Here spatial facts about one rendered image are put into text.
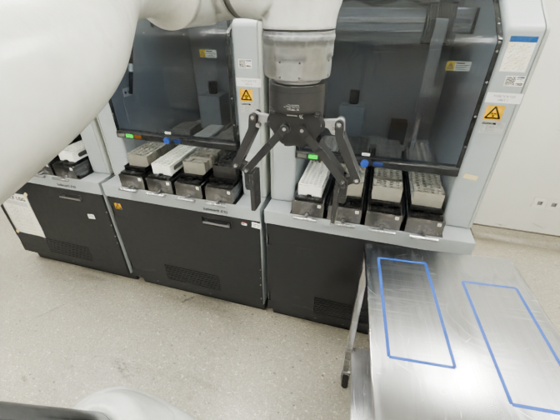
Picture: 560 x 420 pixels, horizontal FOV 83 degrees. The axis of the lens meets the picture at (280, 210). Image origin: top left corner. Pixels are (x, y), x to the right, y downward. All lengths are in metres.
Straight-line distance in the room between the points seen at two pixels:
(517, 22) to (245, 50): 0.84
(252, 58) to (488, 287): 1.07
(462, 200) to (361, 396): 0.82
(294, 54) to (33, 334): 2.07
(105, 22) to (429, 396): 0.78
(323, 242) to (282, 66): 1.07
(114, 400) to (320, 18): 0.59
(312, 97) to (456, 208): 1.06
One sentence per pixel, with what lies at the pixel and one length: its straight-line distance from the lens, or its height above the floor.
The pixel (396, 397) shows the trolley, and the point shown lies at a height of 0.82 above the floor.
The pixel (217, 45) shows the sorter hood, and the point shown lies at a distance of 1.32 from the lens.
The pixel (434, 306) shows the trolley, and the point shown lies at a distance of 0.96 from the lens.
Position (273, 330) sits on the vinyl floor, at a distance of 1.85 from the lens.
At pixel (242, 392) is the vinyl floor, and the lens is 1.68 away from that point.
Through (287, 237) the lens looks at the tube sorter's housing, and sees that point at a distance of 1.44.
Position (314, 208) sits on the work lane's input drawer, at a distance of 1.32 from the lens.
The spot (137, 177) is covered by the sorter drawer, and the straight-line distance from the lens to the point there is 1.65.
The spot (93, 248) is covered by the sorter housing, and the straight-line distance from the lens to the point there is 2.22.
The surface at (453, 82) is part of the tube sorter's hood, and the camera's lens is 1.22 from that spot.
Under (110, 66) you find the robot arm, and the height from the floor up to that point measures 1.46.
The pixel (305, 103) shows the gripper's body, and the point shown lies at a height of 1.38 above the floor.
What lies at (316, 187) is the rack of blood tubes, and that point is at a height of 0.86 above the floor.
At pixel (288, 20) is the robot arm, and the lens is 0.41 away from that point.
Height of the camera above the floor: 1.49
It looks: 33 degrees down
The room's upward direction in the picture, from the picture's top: straight up
